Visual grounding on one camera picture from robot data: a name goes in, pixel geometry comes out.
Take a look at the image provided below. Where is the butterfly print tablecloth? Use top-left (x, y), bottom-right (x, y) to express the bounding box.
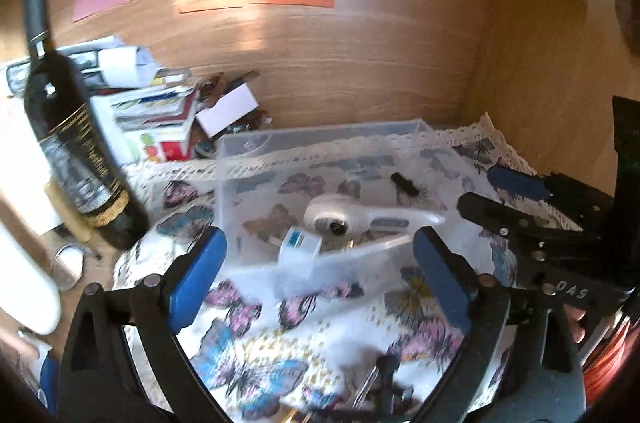
top-left (112, 113), bottom-right (556, 423)

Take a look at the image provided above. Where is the round metal lid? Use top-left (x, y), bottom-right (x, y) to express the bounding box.
top-left (50, 243), bottom-right (87, 293)

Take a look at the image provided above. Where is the white fabric shaver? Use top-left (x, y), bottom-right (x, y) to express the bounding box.
top-left (303, 193), bottom-right (446, 238)

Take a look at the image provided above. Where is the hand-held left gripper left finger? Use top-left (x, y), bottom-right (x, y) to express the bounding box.
top-left (57, 225), bottom-right (231, 423)

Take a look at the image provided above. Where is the small black clip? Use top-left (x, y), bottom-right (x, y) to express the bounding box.
top-left (390, 172), bottom-right (421, 200)

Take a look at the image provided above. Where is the orange ribbed object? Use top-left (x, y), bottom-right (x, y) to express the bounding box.
top-left (582, 303), bottom-right (633, 406)

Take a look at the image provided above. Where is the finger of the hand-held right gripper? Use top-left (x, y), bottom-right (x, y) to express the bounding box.
top-left (456, 191), bottom-right (602, 270)
top-left (486, 163), bottom-right (616, 233)

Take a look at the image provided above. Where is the small white blue box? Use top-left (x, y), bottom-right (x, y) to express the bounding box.
top-left (276, 225), bottom-right (324, 272)

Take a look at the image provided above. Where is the pile of small trinkets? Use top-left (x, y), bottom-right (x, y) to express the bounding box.
top-left (197, 70), bottom-right (274, 130)

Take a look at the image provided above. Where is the person's right hand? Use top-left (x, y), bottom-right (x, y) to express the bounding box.
top-left (566, 307), bottom-right (589, 345)

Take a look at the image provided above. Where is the white rounded object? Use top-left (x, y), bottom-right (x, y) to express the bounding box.
top-left (0, 222), bottom-right (64, 337)

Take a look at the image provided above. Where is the white card box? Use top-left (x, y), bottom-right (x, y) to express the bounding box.
top-left (195, 83), bottom-right (260, 138)

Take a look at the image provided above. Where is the stack of books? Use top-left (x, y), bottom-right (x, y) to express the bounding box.
top-left (90, 70), bottom-right (202, 162)

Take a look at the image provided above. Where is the dark wine bottle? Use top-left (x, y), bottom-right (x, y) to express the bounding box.
top-left (22, 0), bottom-right (151, 251)

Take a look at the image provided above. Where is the rolled white paper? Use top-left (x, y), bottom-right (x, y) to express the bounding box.
top-left (94, 46), bottom-right (157, 87)

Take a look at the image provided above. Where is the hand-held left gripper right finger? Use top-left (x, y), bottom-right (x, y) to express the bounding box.
top-left (410, 225), bottom-right (587, 423)

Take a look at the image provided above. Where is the clear plastic storage box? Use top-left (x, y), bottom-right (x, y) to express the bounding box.
top-left (215, 119), bottom-right (453, 299)

